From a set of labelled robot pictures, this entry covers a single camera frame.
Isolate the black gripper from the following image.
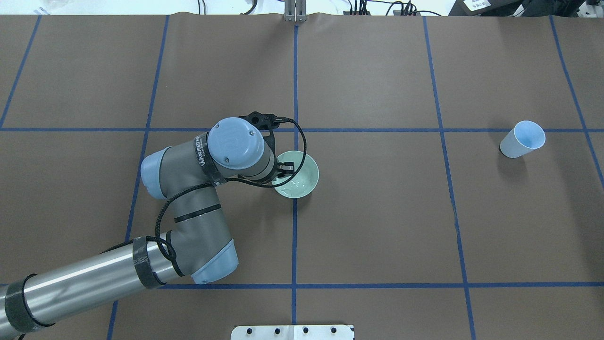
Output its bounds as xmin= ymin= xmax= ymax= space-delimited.
xmin=270 ymin=157 xmax=295 ymax=185

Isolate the light blue plastic cup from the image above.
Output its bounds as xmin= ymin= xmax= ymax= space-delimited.
xmin=500 ymin=120 xmax=546 ymax=159

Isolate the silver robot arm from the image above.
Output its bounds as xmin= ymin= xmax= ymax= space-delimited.
xmin=1 ymin=112 xmax=302 ymax=340

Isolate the black box with label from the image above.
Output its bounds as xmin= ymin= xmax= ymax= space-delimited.
xmin=448 ymin=0 xmax=523 ymax=17

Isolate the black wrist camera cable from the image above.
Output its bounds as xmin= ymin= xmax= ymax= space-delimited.
xmin=99 ymin=116 xmax=307 ymax=265

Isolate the aluminium frame post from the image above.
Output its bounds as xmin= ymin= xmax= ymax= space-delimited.
xmin=282 ymin=0 xmax=308 ymax=23

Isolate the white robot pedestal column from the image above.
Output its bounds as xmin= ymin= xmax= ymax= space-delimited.
xmin=230 ymin=324 xmax=355 ymax=340

